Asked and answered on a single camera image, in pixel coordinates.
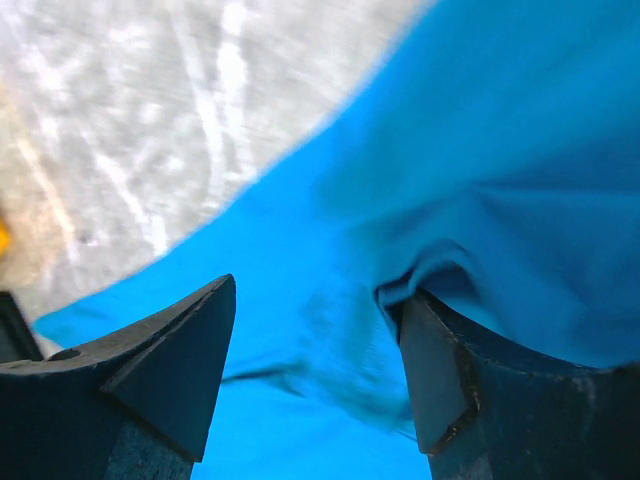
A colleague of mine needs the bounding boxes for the teal t shirt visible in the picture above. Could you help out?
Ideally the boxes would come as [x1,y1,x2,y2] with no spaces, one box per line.
[36,1,639,479]

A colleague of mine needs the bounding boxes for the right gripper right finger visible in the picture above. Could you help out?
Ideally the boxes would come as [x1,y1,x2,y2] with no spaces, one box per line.
[397,291,639,480]

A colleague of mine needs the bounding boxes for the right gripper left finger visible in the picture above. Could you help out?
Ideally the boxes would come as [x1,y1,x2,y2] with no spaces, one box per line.
[1,275,236,480]

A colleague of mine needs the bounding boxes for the yellow plastic bin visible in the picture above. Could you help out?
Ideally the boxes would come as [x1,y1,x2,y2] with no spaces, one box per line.
[0,220,11,258]

